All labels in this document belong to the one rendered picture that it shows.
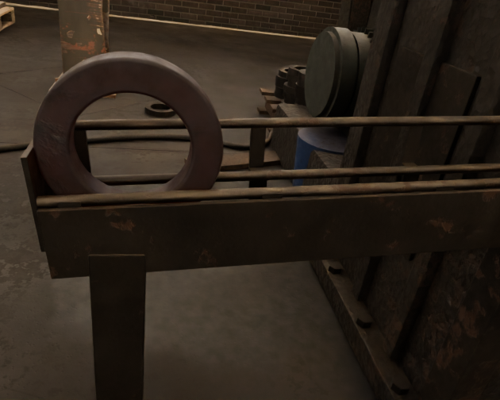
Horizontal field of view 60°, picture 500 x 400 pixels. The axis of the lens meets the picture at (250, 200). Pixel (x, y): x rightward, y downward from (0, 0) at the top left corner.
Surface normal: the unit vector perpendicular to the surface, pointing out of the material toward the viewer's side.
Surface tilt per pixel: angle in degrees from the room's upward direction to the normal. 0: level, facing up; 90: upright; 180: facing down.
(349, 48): 45
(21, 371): 0
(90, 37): 90
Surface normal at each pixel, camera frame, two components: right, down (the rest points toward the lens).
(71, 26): 0.17, 0.49
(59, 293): 0.13, -0.87
